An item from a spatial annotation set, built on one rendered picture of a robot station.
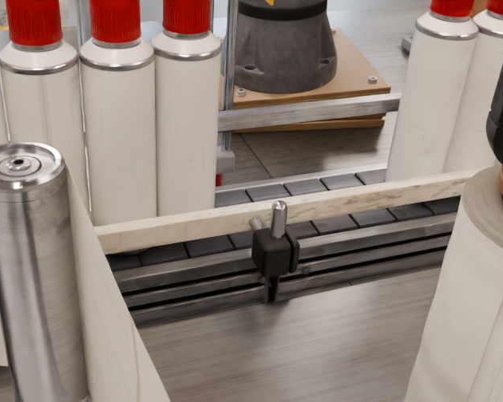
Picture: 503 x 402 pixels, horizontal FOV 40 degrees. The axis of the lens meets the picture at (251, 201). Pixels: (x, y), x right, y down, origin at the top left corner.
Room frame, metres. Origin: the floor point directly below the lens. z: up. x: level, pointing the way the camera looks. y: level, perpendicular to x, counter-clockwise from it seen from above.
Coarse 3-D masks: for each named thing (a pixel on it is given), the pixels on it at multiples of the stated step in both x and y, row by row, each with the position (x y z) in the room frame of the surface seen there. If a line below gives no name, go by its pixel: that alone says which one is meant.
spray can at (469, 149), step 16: (496, 0) 0.57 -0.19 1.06; (480, 16) 0.58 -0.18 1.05; (496, 16) 0.56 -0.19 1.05; (480, 32) 0.56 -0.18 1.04; (496, 32) 0.55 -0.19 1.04; (480, 48) 0.56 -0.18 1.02; (496, 48) 0.55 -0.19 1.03; (480, 64) 0.56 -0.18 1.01; (496, 64) 0.55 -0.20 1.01; (480, 80) 0.55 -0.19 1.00; (496, 80) 0.55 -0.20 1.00; (464, 96) 0.56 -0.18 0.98; (480, 96) 0.55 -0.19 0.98; (464, 112) 0.56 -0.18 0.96; (480, 112) 0.55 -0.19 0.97; (464, 128) 0.56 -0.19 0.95; (480, 128) 0.55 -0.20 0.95; (464, 144) 0.55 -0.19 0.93; (480, 144) 0.55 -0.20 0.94; (448, 160) 0.56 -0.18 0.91; (464, 160) 0.55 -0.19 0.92; (480, 160) 0.55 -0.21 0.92
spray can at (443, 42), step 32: (448, 0) 0.55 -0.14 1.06; (416, 32) 0.56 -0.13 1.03; (448, 32) 0.54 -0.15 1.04; (416, 64) 0.55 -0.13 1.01; (448, 64) 0.54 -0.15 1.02; (416, 96) 0.54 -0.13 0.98; (448, 96) 0.54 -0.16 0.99; (416, 128) 0.54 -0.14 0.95; (448, 128) 0.54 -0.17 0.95; (416, 160) 0.54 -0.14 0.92
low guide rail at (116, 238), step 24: (480, 168) 0.55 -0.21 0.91; (336, 192) 0.49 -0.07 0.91; (360, 192) 0.49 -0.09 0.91; (384, 192) 0.50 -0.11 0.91; (408, 192) 0.51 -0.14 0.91; (432, 192) 0.52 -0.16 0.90; (456, 192) 0.53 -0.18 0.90; (168, 216) 0.43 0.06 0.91; (192, 216) 0.43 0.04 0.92; (216, 216) 0.44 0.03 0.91; (240, 216) 0.45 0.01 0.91; (264, 216) 0.45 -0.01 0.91; (288, 216) 0.46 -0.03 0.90; (312, 216) 0.47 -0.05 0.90; (120, 240) 0.41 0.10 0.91; (144, 240) 0.41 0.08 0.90; (168, 240) 0.42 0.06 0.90
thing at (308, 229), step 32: (224, 192) 0.53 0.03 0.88; (256, 192) 0.53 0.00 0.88; (288, 192) 0.54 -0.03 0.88; (288, 224) 0.48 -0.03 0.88; (320, 224) 0.49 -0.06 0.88; (352, 224) 0.49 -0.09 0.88; (384, 224) 0.50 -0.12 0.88; (128, 256) 0.42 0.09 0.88; (160, 256) 0.43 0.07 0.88; (192, 256) 0.43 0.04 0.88
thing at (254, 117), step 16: (368, 96) 0.58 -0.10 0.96; (384, 96) 0.58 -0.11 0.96; (400, 96) 0.59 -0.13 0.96; (224, 112) 0.52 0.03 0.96; (240, 112) 0.53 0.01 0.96; (256, 112) 0.53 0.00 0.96; (272, 112) 0.53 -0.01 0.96; (288, 112) 0.54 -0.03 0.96; (304, 112) 0.55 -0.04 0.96; (320, 112) 0.55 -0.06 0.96; (336, 112) 0.56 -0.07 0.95; (352, 112) 0.56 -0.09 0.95; (368, 112) 0.57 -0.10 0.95; (224, 128) 0.52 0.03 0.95; (240, 128) 0.52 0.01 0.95
